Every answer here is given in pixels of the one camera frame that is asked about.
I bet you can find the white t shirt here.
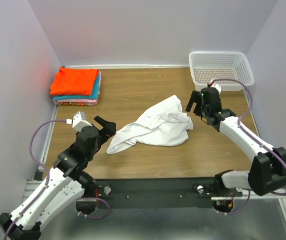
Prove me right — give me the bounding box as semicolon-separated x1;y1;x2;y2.
106;95;194;155

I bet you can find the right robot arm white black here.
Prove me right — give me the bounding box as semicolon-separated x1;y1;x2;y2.
186;87;286;196

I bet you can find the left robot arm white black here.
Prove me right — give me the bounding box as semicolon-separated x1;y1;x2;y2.
0;112;116;240

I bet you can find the white plastic basket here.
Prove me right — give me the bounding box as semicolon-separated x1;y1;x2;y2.
189;51;255;91

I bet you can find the pink folded t shirt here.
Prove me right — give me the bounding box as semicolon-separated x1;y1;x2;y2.
53;72;103;107

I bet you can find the teal folded t shirt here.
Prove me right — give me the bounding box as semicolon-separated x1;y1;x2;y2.
53;71;101;101

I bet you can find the orange folded t shirt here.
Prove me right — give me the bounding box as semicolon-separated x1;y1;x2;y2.
49;67;99;96

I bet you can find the white back edge strip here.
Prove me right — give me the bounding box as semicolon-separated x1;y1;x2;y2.
65;64;189;70

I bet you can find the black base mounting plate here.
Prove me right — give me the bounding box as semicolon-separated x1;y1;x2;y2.
75;177;242;214

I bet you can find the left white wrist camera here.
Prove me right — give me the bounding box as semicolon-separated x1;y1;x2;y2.
65;111;92;132

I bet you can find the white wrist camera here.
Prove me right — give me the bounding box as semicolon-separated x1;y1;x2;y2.
207;79;222;95
65;111;92;132

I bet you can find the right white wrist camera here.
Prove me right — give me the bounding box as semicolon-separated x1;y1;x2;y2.
207;79;222;95

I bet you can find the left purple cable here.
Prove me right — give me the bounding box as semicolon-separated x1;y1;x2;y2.
2;119;110;240

